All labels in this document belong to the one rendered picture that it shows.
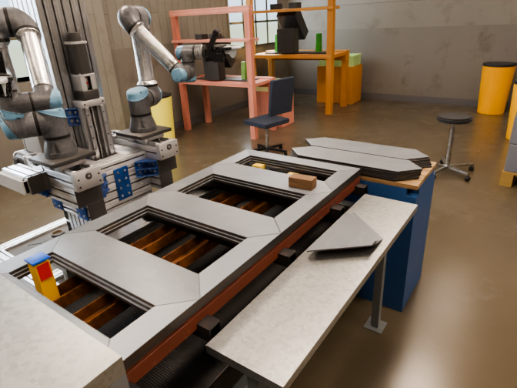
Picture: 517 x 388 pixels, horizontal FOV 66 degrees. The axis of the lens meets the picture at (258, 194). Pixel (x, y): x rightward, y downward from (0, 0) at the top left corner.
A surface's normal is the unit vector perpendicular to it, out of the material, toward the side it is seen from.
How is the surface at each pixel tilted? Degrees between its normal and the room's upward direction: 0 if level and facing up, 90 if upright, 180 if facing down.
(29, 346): 0
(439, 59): 90
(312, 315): 0
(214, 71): 90
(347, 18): 90
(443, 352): 0
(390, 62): 90
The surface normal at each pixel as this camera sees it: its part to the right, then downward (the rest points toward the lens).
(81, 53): 0.81, 0.20
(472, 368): -0.05, -0.91
